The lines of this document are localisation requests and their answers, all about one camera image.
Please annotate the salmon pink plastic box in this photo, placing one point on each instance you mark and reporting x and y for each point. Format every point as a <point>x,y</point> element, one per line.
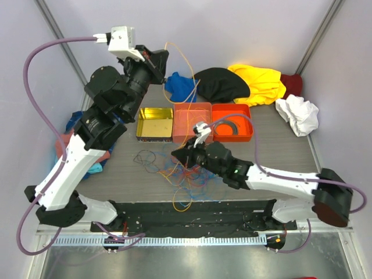
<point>186,116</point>

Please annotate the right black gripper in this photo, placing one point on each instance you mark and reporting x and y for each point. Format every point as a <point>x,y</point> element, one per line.
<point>186,156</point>

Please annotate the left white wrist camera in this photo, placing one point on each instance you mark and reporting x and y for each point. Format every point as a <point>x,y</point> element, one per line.
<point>121,43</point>

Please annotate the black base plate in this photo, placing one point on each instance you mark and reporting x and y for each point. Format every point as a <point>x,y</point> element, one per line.
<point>202,219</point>

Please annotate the dark red cloth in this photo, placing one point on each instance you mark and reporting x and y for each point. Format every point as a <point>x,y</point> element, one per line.
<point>293,85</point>

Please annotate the gold metal tin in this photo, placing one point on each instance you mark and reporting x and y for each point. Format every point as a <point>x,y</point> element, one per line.
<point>155,125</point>

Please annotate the orange plastic box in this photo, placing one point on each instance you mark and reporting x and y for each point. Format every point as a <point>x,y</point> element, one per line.
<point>235,128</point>

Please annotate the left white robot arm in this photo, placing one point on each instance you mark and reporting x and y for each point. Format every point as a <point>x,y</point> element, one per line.
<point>116,99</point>

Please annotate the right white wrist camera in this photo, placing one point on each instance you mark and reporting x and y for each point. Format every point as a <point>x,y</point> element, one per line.
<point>202,131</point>

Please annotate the white slotted cable duct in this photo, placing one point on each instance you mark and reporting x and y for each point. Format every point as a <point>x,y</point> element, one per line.
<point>103,240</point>

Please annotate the teal cloth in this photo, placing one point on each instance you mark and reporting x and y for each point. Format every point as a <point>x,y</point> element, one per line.
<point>95,168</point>

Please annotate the black cloth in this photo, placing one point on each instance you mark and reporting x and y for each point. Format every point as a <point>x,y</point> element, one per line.
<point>220,85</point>

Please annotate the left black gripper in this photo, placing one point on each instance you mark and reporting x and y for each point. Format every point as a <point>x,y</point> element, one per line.
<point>153,64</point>

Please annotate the yellow cloth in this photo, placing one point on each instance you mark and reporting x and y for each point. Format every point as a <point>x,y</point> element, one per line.
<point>265,84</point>

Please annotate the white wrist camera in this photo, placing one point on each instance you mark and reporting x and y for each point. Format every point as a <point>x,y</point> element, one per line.
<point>202,131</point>
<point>121,43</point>

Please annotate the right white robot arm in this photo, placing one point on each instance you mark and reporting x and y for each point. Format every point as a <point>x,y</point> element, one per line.
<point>324,196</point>

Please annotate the blue plaid cloth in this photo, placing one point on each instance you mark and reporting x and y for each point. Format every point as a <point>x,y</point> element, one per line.
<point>75,117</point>

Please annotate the salmon red cloth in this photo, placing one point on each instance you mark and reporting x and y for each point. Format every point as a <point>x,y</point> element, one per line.
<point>66,139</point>

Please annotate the white cloth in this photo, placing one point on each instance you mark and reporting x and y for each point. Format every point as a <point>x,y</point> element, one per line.
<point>300,114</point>

